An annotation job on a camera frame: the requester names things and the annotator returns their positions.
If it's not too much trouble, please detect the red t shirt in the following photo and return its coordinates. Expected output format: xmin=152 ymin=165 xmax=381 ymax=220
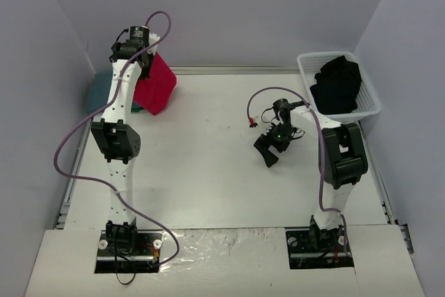
xmin=133 ymin=54 xmax=177 ymax=115

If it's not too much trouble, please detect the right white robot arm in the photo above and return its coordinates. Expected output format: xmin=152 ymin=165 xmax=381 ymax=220
xmin=254 ymin=99 xmax=369 ymax=250

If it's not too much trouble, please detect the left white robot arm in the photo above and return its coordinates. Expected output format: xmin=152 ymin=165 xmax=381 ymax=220
xmin=91 ymin=26 xmax=158 ymax=254

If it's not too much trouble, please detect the green folded t shirt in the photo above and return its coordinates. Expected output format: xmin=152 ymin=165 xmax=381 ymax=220
xmin=131 ymin=106 xmax=144 ymax=113

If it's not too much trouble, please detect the grey folded t shirt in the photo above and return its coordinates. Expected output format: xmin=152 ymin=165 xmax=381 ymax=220
xmin=86 ymin=70 xmax=113 ymax=114

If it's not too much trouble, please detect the black t shirt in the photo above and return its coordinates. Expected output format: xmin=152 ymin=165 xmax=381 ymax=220
xmin=310 ymin=56 xmax=362 ymax=115

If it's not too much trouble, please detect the white perforated plastic basket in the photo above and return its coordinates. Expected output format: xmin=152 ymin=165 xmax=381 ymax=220
xmin=297 ymin=51 xmax=381 ymax=123

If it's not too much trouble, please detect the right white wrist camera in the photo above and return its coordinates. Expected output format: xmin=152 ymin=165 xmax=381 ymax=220
xmin=248 ymin=109 xmax=281 ymax=134

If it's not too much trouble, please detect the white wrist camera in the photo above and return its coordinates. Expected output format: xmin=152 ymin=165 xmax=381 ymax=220
xmin=144 ymin=25 xmax=161 ymax=56
xmin=248 ymin=109 xmax=281 ymax=134

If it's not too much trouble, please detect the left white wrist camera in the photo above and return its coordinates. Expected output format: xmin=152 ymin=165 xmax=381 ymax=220
xmin=144 ymin=25 xmax=161 ymax=56

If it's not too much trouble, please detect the aluminium table frame rail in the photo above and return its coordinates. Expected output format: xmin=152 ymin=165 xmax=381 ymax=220
xmin=171 ymin=65 xmax=300 ymax=75

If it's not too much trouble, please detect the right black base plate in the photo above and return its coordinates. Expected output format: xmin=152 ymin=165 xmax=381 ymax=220
xmin=285 ymin=227 xmax=354 ymax=270

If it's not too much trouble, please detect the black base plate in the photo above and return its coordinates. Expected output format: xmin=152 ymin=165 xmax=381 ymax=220
xmin=95 ymin=230 xmax=163 ymax=274
xmin=285 ymin=227 xmax=354 ymax=270

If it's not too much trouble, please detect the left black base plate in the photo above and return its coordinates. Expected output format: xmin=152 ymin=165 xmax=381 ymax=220
xmin=95 ymin=230 xmax=163 ymax=274

